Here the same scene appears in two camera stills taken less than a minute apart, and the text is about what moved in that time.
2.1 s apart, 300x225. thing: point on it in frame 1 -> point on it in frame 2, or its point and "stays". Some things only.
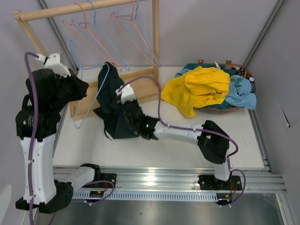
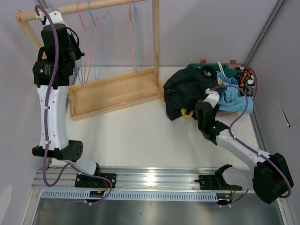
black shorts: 116,123 -> 184,89
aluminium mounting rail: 258,180 stays
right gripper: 135,101 -> 216,108
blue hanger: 112,48 -> 95,22
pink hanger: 146,47 -> 132,35
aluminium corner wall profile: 263,31 stays
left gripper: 81,86 -> 78,53
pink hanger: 103,47 -> 88,40
